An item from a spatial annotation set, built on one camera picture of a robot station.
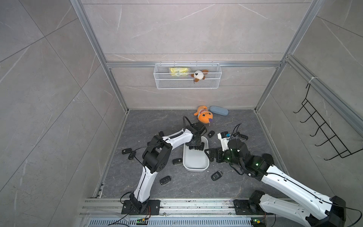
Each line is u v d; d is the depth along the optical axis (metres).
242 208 0.73
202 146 0.95
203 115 1.05
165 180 0.82
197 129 0.77
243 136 1.01
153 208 0.73
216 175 0.84
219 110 1.18
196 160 0.92
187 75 0.88
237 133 1.04
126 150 0.95
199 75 0.86
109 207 0.75
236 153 0.55
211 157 0.65
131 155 0.94
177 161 0.89
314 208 0.40
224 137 0.65
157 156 0.54
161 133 1.04
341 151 0.59
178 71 0.83
